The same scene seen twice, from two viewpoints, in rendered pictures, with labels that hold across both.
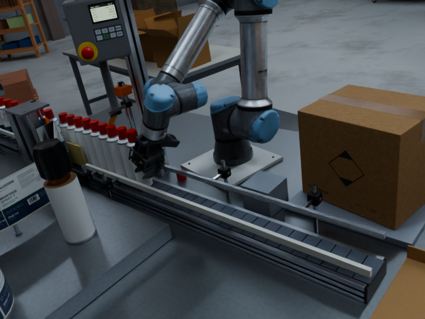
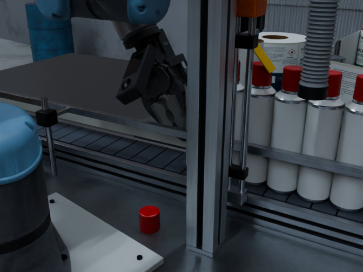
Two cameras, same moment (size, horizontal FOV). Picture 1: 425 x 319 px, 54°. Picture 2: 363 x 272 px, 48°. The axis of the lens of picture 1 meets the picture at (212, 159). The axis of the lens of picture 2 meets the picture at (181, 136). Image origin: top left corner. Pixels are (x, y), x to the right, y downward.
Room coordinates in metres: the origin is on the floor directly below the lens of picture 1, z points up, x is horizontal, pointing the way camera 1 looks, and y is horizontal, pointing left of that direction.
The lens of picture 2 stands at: (1.87, 0.02, 1.23)
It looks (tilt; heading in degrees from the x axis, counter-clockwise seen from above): 23 degrees down; 164
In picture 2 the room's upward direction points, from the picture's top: straight up
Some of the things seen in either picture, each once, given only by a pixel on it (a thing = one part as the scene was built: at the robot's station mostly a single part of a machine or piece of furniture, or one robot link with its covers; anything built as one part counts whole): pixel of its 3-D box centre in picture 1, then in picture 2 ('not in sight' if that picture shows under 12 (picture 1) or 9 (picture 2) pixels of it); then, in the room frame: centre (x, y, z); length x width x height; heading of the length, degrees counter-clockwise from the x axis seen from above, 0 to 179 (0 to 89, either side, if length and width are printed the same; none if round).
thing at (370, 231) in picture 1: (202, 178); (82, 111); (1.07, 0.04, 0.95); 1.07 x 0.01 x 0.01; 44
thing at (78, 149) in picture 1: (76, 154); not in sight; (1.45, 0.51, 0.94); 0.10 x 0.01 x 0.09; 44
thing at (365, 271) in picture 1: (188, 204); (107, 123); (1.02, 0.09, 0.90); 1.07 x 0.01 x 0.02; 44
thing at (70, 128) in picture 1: (78, 140); not in sight; (1.48, 0.49, 0.98); 0.05 x 0.05 x 0.20
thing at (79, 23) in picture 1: (98, 28); not in sight; (1.39, 0.28, 1.38); 0.17 x 0.10 x 0.19; 100
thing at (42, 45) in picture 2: not in sight; (51, 35); (-3.60, -0.13, 0.40); 0.54 x 0.53 x 0.79; 123
